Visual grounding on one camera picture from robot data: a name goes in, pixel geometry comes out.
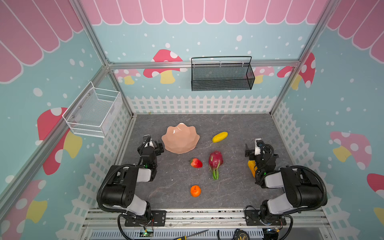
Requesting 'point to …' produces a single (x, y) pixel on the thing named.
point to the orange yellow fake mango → (252, 164)
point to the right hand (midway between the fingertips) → (254, 143)
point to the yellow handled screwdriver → (185, 237)
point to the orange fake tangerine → (195, 191)
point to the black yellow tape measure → (240, 234)
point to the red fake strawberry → (196, 163)
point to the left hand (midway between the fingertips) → (152, 143)
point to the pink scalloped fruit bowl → (180, 138)
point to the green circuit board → (146, 233)
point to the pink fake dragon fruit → (215, 160)
